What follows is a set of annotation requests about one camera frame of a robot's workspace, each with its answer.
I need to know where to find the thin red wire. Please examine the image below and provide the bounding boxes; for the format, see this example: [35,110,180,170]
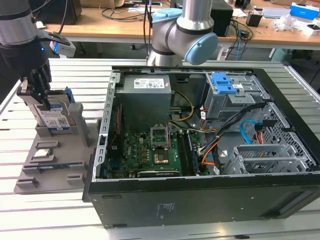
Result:
[111,104,123,151]

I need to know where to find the large black box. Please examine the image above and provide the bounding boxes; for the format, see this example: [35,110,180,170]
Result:
[32,0,82,26]

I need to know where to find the CPU socket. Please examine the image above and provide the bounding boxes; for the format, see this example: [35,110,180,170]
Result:
[152,149,171,166]

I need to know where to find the grey power supply unit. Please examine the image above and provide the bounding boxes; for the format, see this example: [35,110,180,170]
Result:
[116,74,176,126]

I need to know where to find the silver CPU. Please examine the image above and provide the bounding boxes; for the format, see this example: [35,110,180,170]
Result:
[33,149,52,160]

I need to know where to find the blue cardboard box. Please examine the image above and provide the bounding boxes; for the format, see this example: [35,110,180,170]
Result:
[289,2,320,20]

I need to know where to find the green motherboard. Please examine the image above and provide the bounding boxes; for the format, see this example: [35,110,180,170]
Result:
[107,122,208,180]

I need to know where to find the hanging blue cable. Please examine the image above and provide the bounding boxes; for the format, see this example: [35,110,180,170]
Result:
[237,37,245,61]

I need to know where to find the blue data wire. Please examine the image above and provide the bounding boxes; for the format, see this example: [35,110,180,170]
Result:
[239,119,257,145]

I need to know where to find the power wire with black plug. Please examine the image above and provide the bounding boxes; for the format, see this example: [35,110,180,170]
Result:
[254,119,276,145]

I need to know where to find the hard disk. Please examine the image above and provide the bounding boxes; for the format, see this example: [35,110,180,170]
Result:
[24,86,76,132]

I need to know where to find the clear plastic bags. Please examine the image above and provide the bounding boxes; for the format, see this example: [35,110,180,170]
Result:
[271,13,305,32]

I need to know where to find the metal socket cover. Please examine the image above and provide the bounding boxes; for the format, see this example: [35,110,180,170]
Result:
[149,123,171,150]

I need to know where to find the black cable bundle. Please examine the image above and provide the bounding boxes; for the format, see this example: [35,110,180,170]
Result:
[198,101,272,156]

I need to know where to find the white power strip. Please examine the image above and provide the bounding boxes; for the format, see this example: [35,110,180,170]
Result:
[217,44,230,61]

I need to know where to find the brown cardboard box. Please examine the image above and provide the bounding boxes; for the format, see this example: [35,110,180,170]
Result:
[81,0,126,8]

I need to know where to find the long wooden desk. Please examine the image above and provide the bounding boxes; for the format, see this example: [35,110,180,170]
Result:
[34,4,320,48]

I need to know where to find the grey parts rack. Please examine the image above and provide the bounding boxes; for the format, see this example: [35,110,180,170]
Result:
[13,103,101,195]

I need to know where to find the grey multicolour wire bundle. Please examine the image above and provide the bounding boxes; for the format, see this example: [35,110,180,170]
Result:
[168,120,219,134]

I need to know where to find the wire locking lever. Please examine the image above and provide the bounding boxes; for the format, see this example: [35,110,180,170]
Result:
[168,124,174,152]

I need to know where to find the RAM stick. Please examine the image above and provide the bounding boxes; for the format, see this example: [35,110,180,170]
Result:
[37,163,85,173]

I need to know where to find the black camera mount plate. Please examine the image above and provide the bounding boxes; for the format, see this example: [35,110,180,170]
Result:
[37,31,72,47]

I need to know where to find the grey metal disk bay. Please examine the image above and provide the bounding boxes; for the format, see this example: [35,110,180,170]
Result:
[219,143,316,175]

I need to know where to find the grey metal drive cage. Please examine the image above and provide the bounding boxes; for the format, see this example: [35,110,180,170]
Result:
[199,72,272,131]

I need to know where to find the small black cube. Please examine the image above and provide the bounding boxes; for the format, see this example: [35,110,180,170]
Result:
[246,12,263,28]

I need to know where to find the blue plastic drive latch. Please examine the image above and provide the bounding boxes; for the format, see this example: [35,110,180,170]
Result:
[211,72,238,95]

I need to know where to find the orange wire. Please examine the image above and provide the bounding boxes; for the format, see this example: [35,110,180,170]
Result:
[200,142,221,166]

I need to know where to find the yellow wires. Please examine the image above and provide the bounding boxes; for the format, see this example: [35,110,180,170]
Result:
[170,91,195,123]

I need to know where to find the flat silver device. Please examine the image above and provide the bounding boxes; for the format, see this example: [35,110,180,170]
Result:
[261,7,292,20]

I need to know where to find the black open PC case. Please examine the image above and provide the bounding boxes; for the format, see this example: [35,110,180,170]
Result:
[82,65,320,230]

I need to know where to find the black computer tower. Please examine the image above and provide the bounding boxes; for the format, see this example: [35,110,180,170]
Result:
[211,3,235,38]

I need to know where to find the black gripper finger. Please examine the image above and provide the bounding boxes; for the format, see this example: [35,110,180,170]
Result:
[29,65,53,108]
[16,76,35,98]

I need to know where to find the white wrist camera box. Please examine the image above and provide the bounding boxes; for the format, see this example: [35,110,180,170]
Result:
[49,39,77,56]

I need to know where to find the white box with black print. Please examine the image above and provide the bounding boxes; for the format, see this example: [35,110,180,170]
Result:
[301,22,320,36]

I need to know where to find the black graphics card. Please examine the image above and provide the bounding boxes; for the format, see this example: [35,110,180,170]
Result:
[137,169,181,179]

